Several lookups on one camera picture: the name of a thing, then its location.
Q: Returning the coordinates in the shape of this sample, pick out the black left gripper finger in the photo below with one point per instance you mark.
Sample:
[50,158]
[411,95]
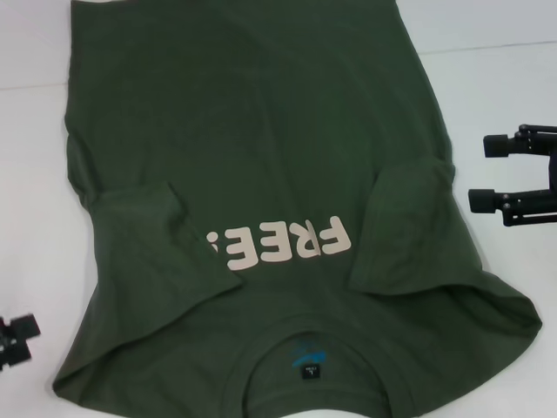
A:
[13,355]
[19,328]

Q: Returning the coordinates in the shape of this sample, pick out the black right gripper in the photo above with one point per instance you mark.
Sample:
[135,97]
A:
[554,174]

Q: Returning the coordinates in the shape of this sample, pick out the dark green FREE t-shirt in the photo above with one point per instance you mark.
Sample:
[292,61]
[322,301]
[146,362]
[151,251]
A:
[261,109]

